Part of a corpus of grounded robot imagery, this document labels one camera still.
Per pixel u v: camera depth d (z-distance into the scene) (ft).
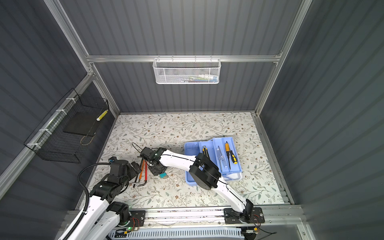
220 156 2.72
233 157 2.66
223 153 2.79
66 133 2.38
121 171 2.03
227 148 2.84
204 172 1.88
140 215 2.48
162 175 2.84
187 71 4.06
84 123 2.36
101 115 2.68
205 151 2.91
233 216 2.37
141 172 2.46
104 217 1.95
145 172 2.92
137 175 2.48
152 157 2.24
